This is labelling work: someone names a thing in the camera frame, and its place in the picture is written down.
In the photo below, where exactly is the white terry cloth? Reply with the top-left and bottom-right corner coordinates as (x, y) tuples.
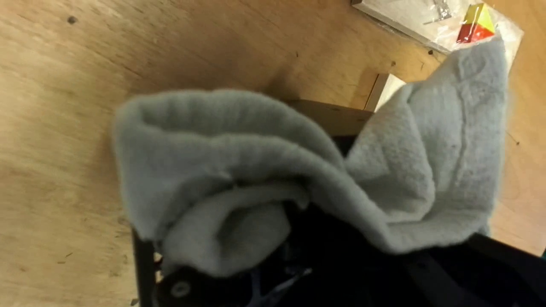
(110, 39), (506, 276)

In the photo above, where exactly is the wooden triangle puzzle board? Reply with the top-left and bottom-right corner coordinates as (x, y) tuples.
(351, 0), (523, 66)

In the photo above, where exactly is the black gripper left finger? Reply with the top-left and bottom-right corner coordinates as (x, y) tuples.
(151, 252), (315, 307)

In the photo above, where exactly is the red yellow triangle piece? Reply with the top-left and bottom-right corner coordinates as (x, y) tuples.
(456, 3), (496, 44)

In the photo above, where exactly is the black perforated box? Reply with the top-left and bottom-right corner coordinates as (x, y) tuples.
(129, 99), (373, 307)

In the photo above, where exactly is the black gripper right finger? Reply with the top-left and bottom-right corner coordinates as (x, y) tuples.
(294, 208), (546, 307)

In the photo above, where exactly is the wooden slotted board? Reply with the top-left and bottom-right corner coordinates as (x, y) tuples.
(364, 73), (404, 112)

